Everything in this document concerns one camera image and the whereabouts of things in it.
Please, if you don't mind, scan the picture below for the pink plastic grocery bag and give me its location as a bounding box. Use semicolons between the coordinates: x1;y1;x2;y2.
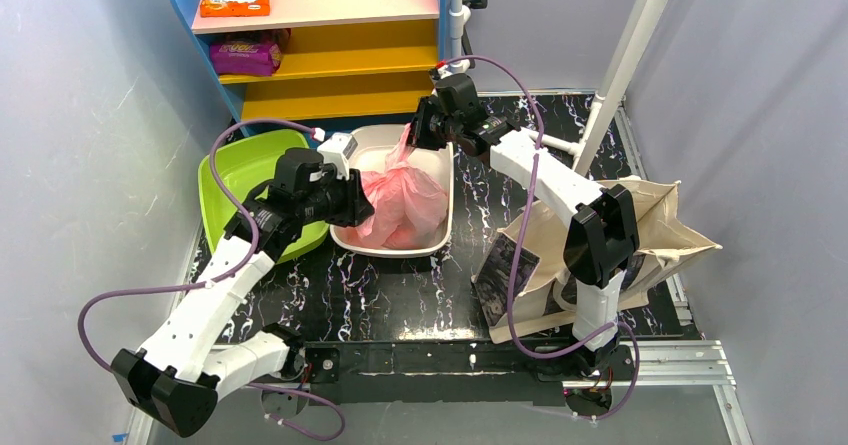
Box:
342;124;450;250

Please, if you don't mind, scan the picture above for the beige canvas tote bag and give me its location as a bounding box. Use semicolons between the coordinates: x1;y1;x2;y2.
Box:
472;176;719;343

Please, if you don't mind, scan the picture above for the white camera pole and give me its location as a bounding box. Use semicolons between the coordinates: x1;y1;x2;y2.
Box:
572;0;669;175

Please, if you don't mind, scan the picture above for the aluminium base frame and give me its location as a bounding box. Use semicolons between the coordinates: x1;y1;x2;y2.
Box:
125;87;754;445

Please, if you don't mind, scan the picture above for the colourful wooden shelf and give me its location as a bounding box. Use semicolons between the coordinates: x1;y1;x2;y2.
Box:
170;0;449;128

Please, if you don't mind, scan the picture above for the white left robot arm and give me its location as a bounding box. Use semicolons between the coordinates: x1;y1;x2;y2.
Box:
110;143;373;437

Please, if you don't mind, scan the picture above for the green plastic tray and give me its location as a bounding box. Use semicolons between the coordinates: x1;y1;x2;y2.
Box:
198;129;329;263

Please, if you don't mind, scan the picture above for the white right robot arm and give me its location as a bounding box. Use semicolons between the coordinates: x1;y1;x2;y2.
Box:
407;73;640;369

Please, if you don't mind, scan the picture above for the white pvc pipe stand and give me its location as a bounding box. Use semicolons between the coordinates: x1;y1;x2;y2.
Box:
440;0;488;59

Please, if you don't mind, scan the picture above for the purple snack bag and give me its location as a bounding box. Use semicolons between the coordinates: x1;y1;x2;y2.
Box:
208;29;291;77

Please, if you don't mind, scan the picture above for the white rectangular tray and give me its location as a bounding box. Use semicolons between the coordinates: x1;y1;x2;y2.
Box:
329;124;454;259

